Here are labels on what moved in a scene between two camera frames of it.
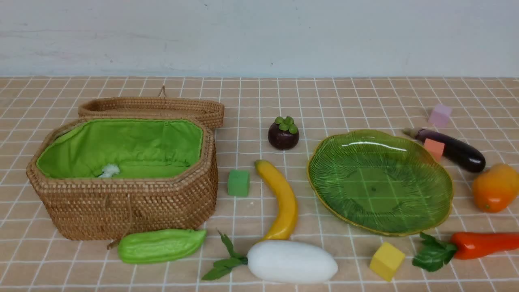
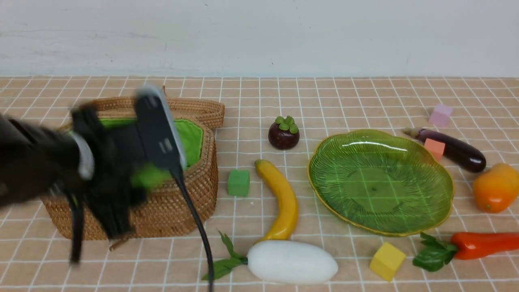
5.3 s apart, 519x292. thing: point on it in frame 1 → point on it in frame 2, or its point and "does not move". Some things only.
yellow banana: [289, 218] does not move
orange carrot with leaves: [433, 256] does not move
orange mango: [495, 189] does not move
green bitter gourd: [149, 245] → [149, 175]
